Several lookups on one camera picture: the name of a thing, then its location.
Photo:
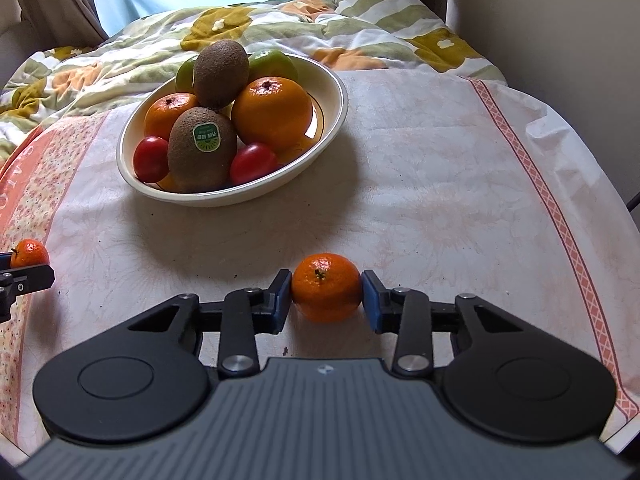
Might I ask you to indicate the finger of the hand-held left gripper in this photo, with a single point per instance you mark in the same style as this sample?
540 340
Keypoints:
4 261
27 280

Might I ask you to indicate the medium orange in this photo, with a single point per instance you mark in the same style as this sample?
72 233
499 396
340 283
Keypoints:
162 117

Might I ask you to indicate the floral striped quilt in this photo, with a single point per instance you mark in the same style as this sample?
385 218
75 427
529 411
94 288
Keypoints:
150 45

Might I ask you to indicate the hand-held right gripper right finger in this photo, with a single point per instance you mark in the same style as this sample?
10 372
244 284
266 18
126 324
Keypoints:
372 305

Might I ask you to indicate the large orange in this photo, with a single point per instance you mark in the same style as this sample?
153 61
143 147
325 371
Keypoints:
272 110

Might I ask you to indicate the brown kiwi with green sticker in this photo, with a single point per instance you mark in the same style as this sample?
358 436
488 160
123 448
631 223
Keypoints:
221 72
202 160

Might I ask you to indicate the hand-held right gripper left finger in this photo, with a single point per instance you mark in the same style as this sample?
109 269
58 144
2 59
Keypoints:
282 305

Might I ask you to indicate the cream bowl with duck print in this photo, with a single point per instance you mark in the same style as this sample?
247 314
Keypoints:
310 150

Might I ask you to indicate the beige headboard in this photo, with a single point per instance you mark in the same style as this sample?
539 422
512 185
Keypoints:
12 50

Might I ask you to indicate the small mandarin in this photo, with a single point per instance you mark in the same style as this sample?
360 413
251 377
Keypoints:
29 253
326 287

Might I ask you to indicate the pink floral towel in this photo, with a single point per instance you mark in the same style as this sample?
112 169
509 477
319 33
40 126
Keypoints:
425 185

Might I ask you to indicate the green apple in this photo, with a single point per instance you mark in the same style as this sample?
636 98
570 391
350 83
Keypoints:
184 75
275 62

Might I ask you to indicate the red tomato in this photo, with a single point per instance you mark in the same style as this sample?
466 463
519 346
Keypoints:
252 162
150 159

